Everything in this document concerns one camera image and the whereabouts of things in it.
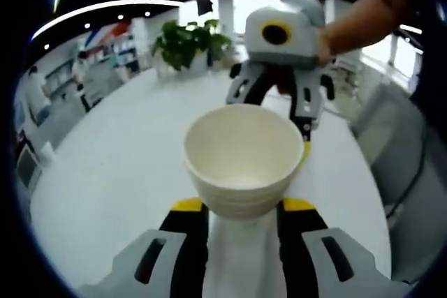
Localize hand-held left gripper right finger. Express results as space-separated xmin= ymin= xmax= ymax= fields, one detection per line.
xmin=277 ymin=197 xmax=413 ymax=298

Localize red blue wall banner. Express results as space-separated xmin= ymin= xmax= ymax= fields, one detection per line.
xmin=85 ymin=22 xmax=132 ymax=47

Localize white framed screen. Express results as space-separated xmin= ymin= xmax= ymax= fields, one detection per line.
xmin=15 ymin=144 xmax=43 ymax=197

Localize long curved ceiling light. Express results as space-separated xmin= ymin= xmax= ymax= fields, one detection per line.
xmin=31 ymin=0 xmax=184 ymax=43

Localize potted green plant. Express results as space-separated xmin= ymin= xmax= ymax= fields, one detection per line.
xmin=151 ymin=18 xmax=234 ymax=73

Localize black cable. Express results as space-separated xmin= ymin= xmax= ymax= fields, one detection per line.
xmin=385 ymin=112 xmax=430 ymax=221

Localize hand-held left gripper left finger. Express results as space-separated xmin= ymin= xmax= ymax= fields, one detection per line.
xmin=78 ymin=197 xmax=212 ymax=298

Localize single white paper cup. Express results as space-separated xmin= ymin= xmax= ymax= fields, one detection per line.
xmin=184 ymin=103 xmax=305 ymax=221

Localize person's right hand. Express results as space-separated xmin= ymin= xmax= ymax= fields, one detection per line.
xmin=315 ymin=29 xmax=335 ymax=68

